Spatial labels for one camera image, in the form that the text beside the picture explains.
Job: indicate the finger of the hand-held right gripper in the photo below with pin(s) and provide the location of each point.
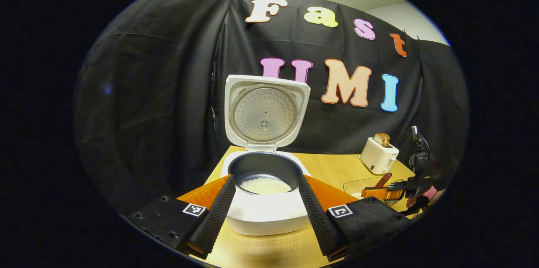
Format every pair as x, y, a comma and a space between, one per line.
379, 193

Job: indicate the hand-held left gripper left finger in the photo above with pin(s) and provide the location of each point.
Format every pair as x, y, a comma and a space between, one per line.
214, 213

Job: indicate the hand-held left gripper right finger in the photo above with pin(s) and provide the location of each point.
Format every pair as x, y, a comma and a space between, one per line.
318, 213

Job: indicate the brown wooden spoon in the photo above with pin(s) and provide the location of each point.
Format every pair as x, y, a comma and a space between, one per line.
382, 181

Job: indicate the clear tray of rice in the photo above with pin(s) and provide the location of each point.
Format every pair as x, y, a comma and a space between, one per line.
353, 186

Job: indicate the white rice cooker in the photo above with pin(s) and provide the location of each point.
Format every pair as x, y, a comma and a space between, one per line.
265, 112

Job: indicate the white toaster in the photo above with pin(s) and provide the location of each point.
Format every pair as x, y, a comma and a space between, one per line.
377, 158

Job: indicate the brown bread slice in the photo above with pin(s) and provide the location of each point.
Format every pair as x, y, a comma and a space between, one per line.
379, 140
386, 139

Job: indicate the black backdrop cloth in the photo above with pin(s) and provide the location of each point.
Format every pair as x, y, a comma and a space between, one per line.
147, 112

